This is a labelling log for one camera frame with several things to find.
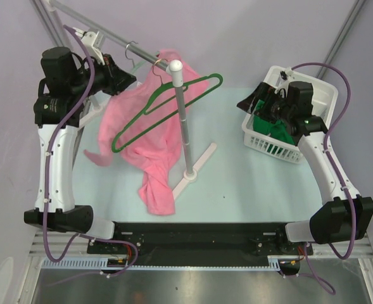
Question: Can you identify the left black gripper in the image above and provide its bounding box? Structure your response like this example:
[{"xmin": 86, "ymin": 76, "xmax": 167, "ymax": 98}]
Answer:
[{"xmin": 68, "ymin": 52, "xmax": 136, "ymax": 99}]

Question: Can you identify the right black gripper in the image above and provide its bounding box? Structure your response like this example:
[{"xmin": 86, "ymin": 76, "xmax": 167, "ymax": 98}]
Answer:
[{"xmin": 237, "ymin": 82, "xmax": 294, "ymax": 125}]

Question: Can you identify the green t shirt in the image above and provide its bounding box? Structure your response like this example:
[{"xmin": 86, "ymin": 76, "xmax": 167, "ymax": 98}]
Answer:
[{"xmin": 253, "ymin": 115, "xmax": 294, "ymax": 145}]

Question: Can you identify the green hanger with gold hook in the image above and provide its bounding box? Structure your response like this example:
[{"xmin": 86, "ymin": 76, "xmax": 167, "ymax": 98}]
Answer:
[{"xmin": 111, "ymin": 60, "xmax": 224, "ymax": 153}]

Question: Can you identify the pink t shirt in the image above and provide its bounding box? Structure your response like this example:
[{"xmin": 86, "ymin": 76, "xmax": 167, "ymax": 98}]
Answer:
[{"xmin": 84, "ymin": 47, "xmax": 211, "ymax": 216}]

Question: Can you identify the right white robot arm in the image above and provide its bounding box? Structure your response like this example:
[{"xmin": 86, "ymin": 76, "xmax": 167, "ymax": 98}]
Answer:
[{"xmin": 237, "ymin": 81, "xmax": 373, "ymax": 254}]

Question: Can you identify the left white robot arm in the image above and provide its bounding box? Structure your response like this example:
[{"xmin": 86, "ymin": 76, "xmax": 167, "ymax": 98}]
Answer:
[{"xmin": 23, "ymin": 47, "xmax": 136, "ymax": 253}]

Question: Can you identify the white plastic basket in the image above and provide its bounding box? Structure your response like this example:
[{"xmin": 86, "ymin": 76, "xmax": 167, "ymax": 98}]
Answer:
[{"xmin": 242, "ymin": 66, "xmax": 338, "ymax": 163}]

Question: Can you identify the grey clothes rack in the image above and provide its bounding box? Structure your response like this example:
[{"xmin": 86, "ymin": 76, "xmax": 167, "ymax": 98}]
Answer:
[{"xmin": 47, "ymin": 1, "xmax": 223, "ymax": 199}]

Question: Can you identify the light green wire hanger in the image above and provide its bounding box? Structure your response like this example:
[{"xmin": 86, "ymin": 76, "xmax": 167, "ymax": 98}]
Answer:
[{"xmin": 125, "ymin": 41, "xmax": 149, "ymax": 72}]

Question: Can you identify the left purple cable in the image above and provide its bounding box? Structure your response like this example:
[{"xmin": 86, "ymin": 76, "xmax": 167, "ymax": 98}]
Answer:
[{"xmin": 42, "ymin": 24, "xmax": 95, "ymax": 262}]

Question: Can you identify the purple cable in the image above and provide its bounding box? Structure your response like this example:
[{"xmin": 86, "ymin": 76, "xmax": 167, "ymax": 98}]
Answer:
[
  {"xmin": 42, "ymin": 24, "xmax": 95, "ymax": 262},
  {"xmin": 292, "ymin": 61, "xmax": 357, "ymax": 295}
]

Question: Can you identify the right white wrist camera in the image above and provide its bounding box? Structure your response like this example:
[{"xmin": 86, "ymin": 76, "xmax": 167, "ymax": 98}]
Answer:
[{"xmin": 277, "ymin": 67, "xmax": 295, "ymax": 91}]

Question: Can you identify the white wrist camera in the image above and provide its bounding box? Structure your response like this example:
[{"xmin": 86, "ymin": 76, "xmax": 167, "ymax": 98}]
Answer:
[
  {"xmin": 75, "ymin": 28, "xmax": 105, "ymax": 65},
  {"xmin": 277, "ymin": 67, "xmax": 295, "ymax": 91}
]

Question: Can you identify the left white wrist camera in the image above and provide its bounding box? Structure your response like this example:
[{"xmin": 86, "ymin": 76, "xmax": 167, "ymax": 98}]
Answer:
[{"xmin": 75, "ymin": 28, "xmax": 105, "ymax": 65}]

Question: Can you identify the white cable duct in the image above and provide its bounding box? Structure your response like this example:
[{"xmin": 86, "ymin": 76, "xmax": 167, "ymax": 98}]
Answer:
[{"xmin": 42, "ymin": 255, "xmax": 304, "ymax": 276}]

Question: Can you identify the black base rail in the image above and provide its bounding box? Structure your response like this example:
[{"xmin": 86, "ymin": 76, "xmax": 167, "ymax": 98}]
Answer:
[{"xmin": 87, "ymin": 222, "xmax": 313, "ymax": 267}]

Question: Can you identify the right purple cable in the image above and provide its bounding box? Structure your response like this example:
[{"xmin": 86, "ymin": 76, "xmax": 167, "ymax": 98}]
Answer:
[{"xmin": 292, "ymin": 61, "xmax": 357, "ymax": 295}]

